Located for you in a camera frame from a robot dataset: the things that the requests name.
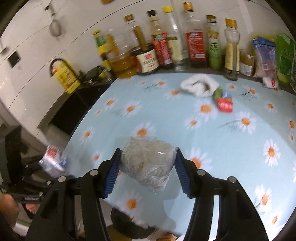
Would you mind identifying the clear vinegar bottle beige label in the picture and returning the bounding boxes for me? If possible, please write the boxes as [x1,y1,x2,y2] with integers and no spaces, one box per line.
[162,6,189,72]

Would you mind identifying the black yellow kitchen utensil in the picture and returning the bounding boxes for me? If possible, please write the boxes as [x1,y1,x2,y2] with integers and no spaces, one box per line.
[83,66,112,84]

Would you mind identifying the yellow oil container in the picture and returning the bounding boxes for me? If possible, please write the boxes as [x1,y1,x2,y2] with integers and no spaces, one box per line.
[49,58,81,95]

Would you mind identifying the dark soy sauce jug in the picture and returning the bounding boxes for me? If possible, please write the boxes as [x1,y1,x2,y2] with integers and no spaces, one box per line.
[131,26,159,75]

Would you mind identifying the clear bag of white tissue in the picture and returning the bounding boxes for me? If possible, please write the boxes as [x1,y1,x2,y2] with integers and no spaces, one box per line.
[119,137,177,192]

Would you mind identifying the green plastic packet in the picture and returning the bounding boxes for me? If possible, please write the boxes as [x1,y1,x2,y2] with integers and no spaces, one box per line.
[275,34,295,87]

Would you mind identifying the person's right hand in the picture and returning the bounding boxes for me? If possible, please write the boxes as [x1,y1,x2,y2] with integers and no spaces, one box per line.
[1,194,21,227]

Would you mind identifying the green label pepper oil bottle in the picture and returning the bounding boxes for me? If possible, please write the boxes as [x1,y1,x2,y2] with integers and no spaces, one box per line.
[206,15,222,70]

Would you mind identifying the daisy print blue tablecloth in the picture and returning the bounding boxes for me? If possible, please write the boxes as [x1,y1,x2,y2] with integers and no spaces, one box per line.
[65,73,295,240]

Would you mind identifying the blue white plastic packet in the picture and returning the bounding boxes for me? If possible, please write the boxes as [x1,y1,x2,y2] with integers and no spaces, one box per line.
[252,36,276,78]

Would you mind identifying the green yellow seasoning bottle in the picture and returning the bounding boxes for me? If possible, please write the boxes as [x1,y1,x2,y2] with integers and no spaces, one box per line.
[92,30,111,71]

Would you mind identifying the small rolled white towel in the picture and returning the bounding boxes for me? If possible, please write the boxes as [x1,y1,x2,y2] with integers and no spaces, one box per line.
[180,74,220,97]

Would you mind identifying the clear printed plastic bag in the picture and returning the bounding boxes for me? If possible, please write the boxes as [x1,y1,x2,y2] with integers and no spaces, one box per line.
[39,145,68,178]

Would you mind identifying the small yellow cap oil bottle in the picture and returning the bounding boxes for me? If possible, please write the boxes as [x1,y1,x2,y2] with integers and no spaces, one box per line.
[224,19,240,81]

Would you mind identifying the large cooking oil jug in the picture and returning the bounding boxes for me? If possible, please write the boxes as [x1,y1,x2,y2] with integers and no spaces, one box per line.
[106,29,137,79]

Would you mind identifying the dark vinegar bottle red label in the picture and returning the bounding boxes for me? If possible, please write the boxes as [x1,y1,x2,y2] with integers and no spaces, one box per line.
[183,2,207,68]

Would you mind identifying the red label sauce bottle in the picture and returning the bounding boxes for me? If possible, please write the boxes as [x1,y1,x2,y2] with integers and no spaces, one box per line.
[147,9,173,69]

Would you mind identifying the red green snack wrapper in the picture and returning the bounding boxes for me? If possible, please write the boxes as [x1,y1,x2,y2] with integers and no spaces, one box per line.
[213,87,233,113]

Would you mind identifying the small glass jar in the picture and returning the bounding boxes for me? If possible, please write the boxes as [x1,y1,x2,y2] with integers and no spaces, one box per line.
[239,53,255,76]

